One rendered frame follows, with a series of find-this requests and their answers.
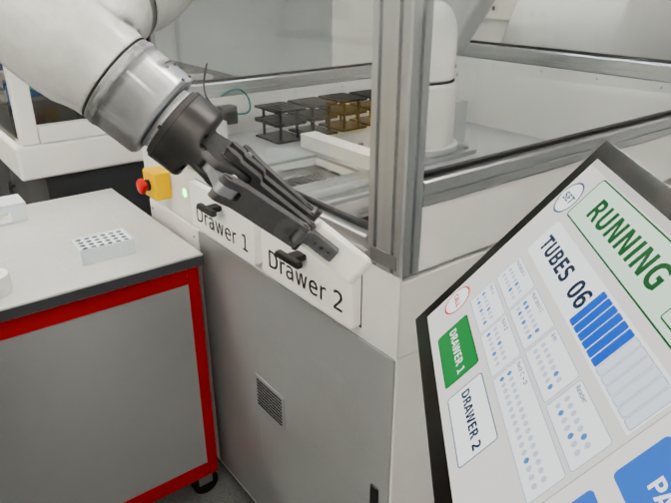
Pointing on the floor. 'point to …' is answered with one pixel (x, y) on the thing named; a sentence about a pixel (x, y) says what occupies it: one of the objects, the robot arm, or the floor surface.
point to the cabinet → (304, 391)
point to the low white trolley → (102, 360)
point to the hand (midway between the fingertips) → (335, 251)
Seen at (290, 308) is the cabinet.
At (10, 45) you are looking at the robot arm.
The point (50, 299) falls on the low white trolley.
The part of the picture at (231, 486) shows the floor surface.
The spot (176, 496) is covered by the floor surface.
